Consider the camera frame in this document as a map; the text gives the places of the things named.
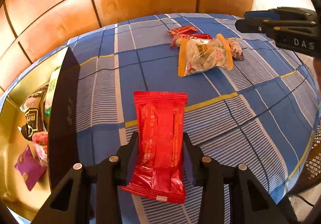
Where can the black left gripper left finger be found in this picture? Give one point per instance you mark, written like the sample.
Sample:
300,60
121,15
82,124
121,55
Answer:
69,202

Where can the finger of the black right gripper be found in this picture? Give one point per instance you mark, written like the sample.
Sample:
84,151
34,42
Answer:
265,15
258,28

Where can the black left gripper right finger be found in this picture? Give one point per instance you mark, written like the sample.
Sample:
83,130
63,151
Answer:
225,187

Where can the white red floral snack packet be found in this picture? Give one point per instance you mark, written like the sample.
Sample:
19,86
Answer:
236,50

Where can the pink white snack packet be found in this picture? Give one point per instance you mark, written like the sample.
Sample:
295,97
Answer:
40,142

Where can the clear orange-edged seed bag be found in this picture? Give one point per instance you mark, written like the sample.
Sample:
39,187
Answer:
196,57

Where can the purple snack packet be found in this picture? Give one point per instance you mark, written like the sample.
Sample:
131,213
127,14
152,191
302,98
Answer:
30,169

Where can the red gold patterned snack packet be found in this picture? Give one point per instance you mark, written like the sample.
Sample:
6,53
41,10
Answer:
186,29

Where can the black white snack packet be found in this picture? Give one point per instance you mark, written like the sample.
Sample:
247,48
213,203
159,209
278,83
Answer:
34,112

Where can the long orange red snack packet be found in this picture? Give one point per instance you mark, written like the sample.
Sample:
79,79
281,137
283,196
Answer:
177,39

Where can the cracker packet green ends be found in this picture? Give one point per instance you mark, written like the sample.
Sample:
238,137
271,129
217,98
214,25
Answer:
50,91

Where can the blue plaid bed sheet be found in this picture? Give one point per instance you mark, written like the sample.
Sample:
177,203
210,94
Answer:
262,113

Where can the gold tin box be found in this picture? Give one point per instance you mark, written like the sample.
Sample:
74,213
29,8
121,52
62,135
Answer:
60,125

